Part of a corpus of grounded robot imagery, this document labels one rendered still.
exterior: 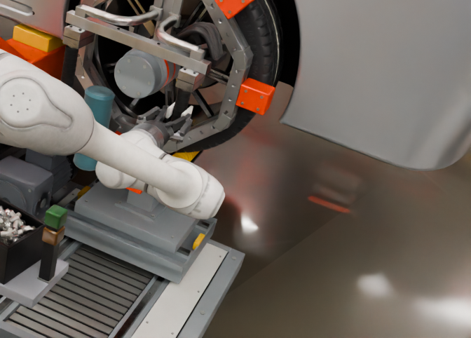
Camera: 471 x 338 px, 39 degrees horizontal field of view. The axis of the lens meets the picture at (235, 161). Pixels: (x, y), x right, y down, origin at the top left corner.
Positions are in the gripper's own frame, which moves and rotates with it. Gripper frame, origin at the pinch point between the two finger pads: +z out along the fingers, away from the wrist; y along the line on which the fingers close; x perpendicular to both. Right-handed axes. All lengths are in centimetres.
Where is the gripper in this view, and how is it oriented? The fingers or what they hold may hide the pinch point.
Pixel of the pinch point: (179, 111)
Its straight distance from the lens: 183.2
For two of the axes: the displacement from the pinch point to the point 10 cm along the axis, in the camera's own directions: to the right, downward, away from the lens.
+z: 3.0, -3.9, 8.7
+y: 9.2, 3.6, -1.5
